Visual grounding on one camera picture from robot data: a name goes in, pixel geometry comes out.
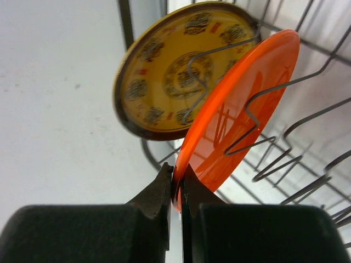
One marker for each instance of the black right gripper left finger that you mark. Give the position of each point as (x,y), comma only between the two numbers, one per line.
(137,231)

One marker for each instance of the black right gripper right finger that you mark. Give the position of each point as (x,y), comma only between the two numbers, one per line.
(214,231)

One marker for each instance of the yellow patterned plate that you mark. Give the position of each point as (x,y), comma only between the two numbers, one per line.
(171,69)

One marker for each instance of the metal wire dish rack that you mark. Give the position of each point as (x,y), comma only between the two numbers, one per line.
(305,147)

